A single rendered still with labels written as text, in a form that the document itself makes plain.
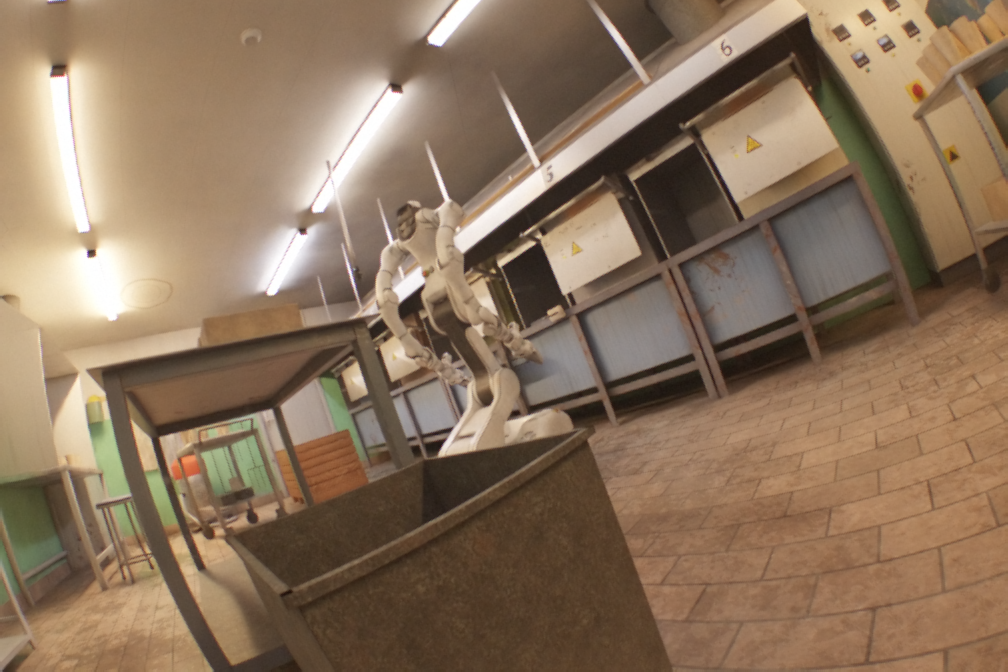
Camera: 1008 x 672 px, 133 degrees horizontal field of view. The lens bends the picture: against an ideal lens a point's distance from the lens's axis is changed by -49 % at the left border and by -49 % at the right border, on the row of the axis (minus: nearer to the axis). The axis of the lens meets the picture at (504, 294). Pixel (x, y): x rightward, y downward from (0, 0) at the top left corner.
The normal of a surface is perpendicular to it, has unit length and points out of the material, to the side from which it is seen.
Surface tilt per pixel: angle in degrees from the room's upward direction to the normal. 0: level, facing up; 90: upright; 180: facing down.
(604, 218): 90
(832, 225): 90
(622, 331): 90
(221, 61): 180
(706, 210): 90
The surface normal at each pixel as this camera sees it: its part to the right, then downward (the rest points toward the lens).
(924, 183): -0.69, 0.13
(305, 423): 0.64, -0.37
